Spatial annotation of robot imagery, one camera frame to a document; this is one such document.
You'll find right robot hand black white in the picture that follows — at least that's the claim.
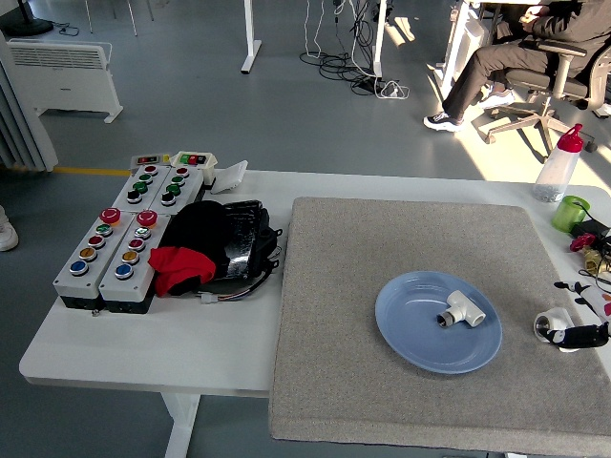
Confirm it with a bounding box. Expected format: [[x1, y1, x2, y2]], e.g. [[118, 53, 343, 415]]
[[543, 281, 611, 349]]

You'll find white tee pipe threaded nipple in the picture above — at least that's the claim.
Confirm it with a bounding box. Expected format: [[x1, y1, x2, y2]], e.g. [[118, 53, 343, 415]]
[[436, 289, 487, 330]]

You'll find blue plate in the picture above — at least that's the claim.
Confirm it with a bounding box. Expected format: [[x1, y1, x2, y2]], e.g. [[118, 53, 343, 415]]
[[374, 270, 504, 376]]

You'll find black power adapter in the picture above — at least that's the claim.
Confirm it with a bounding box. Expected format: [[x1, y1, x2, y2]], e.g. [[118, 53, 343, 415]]
[[570, 217, 611, 245]]

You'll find green plastic cup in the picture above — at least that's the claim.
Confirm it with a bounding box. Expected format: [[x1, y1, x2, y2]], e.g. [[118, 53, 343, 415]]
[[551, 194, 592, 233]]

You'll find clear squeeze bottle red cap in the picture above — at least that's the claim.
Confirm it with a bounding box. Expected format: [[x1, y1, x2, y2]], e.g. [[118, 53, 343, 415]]
[[532, 122, 584, 204]]

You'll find grey-brown mat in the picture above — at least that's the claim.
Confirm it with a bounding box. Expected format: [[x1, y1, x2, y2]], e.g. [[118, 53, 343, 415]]
[[267, 196, 611, 452]]

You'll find grey office chair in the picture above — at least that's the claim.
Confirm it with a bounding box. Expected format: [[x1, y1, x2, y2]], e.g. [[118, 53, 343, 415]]
[[481, 37, 611, 147]]

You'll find seated person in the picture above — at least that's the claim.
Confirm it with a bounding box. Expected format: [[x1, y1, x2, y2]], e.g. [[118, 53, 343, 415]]
[[423, 0, 611, 134]]

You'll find white desk side panel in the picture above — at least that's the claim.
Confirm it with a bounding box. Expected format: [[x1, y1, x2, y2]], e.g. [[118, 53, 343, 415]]
[[433, 0, 493, 96]]

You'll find black glossy device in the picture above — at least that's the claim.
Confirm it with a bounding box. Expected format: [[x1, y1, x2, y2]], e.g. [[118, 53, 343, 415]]
[[217, 198, 285, 282]]

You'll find white desk leg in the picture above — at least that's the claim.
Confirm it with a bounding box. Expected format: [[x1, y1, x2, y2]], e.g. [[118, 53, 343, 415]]
[[240, 0, 263, 74], [370, 0, 387, 77]]

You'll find white plastic cover piece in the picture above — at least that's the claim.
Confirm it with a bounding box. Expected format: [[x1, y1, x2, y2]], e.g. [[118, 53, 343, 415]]
[[209, 159, 248, 196]]

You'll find black cloth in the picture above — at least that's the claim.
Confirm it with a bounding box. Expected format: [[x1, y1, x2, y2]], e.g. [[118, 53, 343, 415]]
[[159, 199, 235, 298]]

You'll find red cloth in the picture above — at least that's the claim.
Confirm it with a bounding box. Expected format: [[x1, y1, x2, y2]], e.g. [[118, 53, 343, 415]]
[[147, 245, 216, 297]]

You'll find white table leg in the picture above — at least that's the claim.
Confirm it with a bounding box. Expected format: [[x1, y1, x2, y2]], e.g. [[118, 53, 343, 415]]
[[159, 393, 201, 458]]

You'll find four-button box blue yellow red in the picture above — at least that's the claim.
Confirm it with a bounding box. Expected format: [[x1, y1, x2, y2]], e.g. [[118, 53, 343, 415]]
[[97, 209, 173, 315], [52, 208, 136, 309]]

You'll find white electric heater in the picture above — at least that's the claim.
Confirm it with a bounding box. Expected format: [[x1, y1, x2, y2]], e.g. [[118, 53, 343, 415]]
[[7, 38, 124, 125]]

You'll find standing person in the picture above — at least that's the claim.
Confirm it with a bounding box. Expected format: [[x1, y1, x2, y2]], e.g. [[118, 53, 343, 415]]
[[0, 204, 19, 253]]

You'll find grey ribbed partition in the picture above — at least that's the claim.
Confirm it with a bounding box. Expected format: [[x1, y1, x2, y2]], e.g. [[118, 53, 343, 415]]
[[0, 28, 59, 173]]

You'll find black fan base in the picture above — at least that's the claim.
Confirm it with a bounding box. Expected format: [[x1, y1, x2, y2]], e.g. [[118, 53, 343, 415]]
[[2, 0, 54, 37]]

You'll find brass valve red handle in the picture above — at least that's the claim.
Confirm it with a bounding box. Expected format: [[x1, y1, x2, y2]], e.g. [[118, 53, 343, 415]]
[[569, 232, 611, 276]]

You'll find wire bundle with white connector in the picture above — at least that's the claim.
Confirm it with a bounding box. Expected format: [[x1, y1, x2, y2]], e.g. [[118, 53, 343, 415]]
[[195, 271, 279, 305]]

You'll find floor cable tangle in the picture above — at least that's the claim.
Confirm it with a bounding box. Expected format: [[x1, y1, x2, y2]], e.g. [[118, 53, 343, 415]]
[[299, 0, 411, 100]]

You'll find white switch box red green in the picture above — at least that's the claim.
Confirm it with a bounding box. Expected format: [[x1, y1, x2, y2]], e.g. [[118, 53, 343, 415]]
[[170, 151, 220, 185]]

